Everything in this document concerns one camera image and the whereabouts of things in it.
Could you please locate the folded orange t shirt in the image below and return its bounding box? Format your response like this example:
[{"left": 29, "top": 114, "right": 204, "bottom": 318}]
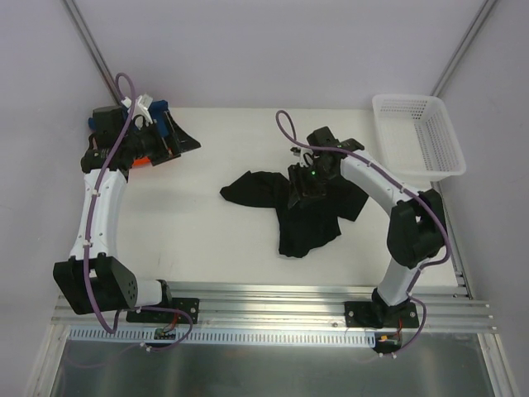
[{"left": 132, "top": 157, "right": 150, "bottom": 167}]

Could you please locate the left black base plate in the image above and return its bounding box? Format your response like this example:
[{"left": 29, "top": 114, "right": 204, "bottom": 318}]
[{"left": 126, "top": 297, "right": 201, "bottom": 325}]

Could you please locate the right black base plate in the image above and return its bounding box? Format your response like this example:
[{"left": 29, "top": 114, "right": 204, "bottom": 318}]
[{"left": 344, "top": 300, "right": 419, "bottom": 329}]

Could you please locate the white perforated plastic basket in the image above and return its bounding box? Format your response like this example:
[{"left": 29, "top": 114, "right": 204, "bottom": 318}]
[{"left": 372, "top": 94, "right": 467, "bottom": 184}]

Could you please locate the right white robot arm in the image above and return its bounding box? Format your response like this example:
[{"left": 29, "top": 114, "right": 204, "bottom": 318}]
[{"left": 288, "top": 127, "right": 450, "bottom": 328}]

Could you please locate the aluminium frame rail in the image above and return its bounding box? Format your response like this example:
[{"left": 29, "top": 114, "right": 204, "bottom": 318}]
[{"left": 52, "top": 280, "right": 497, "bottom": 332}]

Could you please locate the white slotted cable duct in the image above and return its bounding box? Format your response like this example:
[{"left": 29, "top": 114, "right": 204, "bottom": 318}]
[{"left": 69, "top": 326, "right": 375, "bottom": 347}]

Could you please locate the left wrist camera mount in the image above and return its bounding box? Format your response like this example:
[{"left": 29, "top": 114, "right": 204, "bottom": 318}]
[{"left": 121, "top": 93, "right": 153, "bottom": 124}]

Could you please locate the black t shirt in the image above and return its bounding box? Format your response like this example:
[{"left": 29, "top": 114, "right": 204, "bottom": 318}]
[{"left": 220, "top": 171, "right": 368, "bottom": 258}]

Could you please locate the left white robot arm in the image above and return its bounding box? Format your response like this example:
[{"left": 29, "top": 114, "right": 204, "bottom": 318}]
[{"left": 53, "top": 100, "right": 201, "bottom": 321}]

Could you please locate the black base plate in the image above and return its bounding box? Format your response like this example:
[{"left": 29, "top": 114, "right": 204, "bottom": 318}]
[
  {"left": 126, "top": 297, "right": 201, "bottom": 325},
  {"left": 344, "top": 300, "right": 419, "bottom": 329}
]

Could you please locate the folded blue t shirt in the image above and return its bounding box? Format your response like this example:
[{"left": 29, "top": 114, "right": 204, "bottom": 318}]
[{"left": 88, "top": 99, "right": 169, "bottom": 138}]

